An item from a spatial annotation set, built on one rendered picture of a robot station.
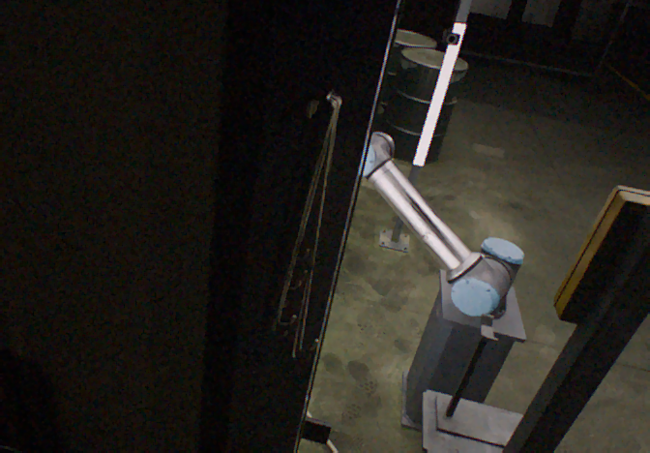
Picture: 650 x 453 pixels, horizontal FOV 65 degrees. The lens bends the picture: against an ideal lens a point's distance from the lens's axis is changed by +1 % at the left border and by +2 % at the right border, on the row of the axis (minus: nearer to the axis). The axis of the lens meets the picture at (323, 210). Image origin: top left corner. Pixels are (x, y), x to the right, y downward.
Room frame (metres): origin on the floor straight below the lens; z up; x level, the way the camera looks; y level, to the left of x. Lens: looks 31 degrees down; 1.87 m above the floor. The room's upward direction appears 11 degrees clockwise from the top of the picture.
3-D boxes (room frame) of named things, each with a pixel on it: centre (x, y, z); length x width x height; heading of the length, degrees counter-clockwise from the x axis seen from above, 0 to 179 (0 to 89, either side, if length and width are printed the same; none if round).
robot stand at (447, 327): (1.56, -0.67, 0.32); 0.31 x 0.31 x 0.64; 86
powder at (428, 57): (4.37, -0.66, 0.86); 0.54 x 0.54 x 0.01
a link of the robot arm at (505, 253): (1.56, -0.67, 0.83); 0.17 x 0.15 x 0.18; 151
